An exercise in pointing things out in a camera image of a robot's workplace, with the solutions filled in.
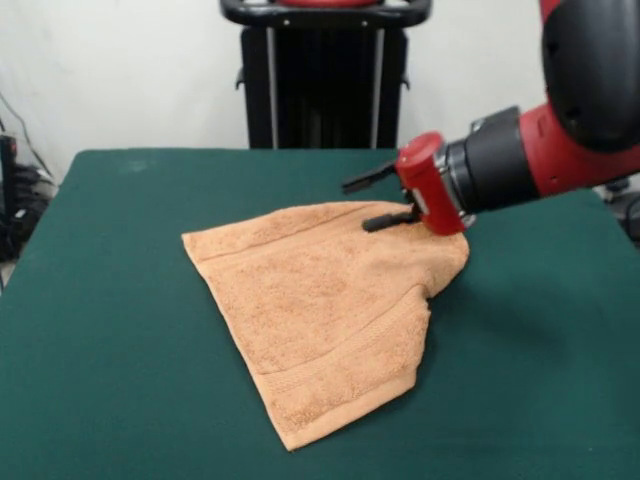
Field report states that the black robot pedestal with handle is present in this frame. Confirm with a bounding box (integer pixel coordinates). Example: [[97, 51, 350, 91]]
[[218, 0, 431, 150]]

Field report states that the dark green table cloth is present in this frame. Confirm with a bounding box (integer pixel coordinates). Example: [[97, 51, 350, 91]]
[[0, 147, 640, 480]]

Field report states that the black box with red mark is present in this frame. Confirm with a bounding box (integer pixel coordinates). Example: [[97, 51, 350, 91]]
[[0, 133, 20, 221]]

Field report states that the black office chair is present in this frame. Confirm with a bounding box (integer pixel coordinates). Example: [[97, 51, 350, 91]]
[[602, 179, 640, 251]]

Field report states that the peach terry towel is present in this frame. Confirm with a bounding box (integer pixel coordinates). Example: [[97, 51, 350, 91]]
[[180, 199, 471, 453]]

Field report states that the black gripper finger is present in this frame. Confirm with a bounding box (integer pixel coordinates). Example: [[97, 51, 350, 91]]
[[362, 207, 419, 234], [341, 162, 399, 194]]

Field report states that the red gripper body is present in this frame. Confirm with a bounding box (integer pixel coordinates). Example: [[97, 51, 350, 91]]
[[394, 131, 477, 237]]

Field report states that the black bag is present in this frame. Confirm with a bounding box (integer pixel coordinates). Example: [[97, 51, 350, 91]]
[[0, 203, 39, 262]]

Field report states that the black cable bundle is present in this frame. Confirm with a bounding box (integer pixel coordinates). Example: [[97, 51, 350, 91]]
[[12, 163, 57, 202]]

